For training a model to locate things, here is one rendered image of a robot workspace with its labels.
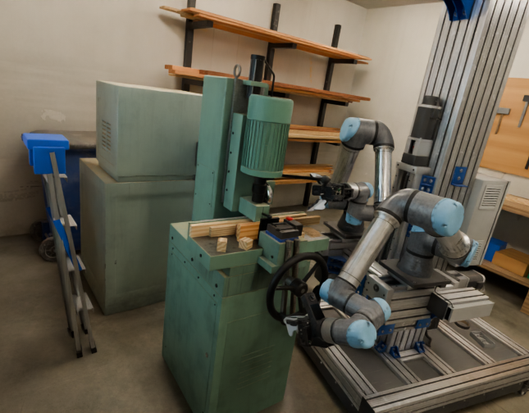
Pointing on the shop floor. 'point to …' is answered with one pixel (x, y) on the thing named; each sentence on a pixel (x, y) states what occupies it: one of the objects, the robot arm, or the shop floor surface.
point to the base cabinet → (223, 343)
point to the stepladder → (61, 229)
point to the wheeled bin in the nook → (78, 150)
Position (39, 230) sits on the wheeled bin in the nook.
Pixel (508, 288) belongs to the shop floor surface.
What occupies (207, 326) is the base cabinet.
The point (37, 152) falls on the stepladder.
